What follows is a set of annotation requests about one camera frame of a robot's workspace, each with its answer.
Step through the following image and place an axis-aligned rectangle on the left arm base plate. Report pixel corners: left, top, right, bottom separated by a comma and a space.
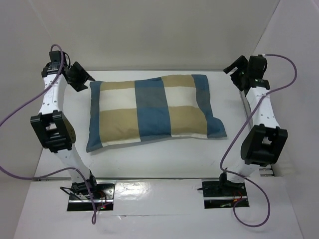
60, 181, 115, 212

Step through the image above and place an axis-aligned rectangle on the blue beige striped pillowcase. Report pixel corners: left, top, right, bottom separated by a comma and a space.
86, 74, 227, 152

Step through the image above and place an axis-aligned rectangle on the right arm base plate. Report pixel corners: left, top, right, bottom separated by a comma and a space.
197, 180, 250, 209

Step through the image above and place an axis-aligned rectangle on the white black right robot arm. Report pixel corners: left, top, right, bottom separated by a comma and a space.
217, 55, 288, 196

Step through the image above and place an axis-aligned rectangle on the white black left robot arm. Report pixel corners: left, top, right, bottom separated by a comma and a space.
30, 50, 98, 199

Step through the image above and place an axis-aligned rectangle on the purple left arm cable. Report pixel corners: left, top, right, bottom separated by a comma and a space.
0, 44, 100, 225

